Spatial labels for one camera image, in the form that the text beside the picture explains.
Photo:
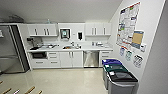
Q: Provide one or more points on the stainless steel dishwasher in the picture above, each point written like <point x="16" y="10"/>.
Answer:
<point x="91" y="59"/>

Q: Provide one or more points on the steel kitchen sink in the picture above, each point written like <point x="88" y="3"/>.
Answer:
<point x="70" y="47"/>

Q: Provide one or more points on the white three-door wall cabinet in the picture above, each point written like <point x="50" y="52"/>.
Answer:
<point x="97" y="29"/>
<point x="41" y="30"/>

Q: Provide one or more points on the green-lidded waste bin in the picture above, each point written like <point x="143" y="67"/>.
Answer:
<point x="116" y="68"/>

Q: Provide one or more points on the tan blue wall notice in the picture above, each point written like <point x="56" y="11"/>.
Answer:
<point x="137" y="40"/>

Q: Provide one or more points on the chrome faucet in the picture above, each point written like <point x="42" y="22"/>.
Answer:
<point x="72" y="44"/>

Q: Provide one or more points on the white two-door base cabinet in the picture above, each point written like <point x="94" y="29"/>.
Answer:
<point x="71" y="59"/>

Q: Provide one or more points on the wall bulletin board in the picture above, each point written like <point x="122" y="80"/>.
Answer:
<point x="128" y="25"/>

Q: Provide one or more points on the black coffee maker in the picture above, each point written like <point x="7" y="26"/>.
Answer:
<point x="31" y="43"/>

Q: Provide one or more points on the stainless steel refrigerator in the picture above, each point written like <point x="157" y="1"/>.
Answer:
<point x="11" y="50"/>

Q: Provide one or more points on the black built-in microwave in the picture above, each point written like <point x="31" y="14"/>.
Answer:
<point x="39" y="55"/>

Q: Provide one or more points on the steel paper towel dispenser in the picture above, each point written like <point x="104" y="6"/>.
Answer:
<point x="64" y="34"/>

